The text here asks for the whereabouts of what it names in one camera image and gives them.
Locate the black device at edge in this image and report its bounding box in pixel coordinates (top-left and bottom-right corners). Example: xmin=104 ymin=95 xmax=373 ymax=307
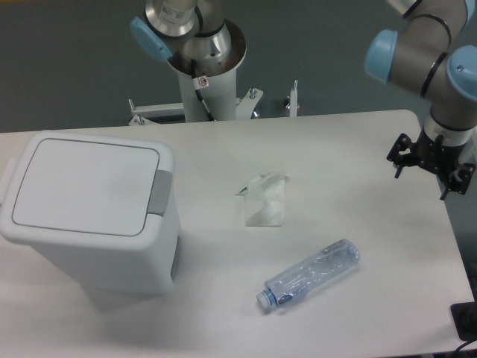
xmin=450 ymin=302 xmax=476 ymax=341

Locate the clear plastic water bottle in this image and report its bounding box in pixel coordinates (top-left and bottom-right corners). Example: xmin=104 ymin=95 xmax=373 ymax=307
xmin=256 ymin=239 xmax=360 ymax=313

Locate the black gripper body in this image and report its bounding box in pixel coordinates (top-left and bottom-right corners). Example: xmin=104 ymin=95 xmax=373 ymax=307
xmin=414 ymin=129 xmax=473 ymax=176

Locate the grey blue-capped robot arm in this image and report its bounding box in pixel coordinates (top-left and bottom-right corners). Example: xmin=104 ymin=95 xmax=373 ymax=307
xmin=130 ymin=1 xmax=476 ymax=194

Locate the black pedestal cable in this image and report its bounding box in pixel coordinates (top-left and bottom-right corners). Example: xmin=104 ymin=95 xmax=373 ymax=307
xmin=189 ymin=58 xmax=217 ymax=122

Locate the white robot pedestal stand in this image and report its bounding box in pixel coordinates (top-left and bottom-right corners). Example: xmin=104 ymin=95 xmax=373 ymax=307
xmin=130 ymin=17 xmax=264 ymax=122

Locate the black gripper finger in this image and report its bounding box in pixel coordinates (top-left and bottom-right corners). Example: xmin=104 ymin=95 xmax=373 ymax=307
xmin=386 ymin=134 xmax=418 ymax=178
xmin=439 ymin=163 xmax=475 ymax=201

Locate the white plastic trash can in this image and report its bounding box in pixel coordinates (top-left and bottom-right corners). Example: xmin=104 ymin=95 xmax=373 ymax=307
xmin=1 ymin=131 xmax=180 ymax=295

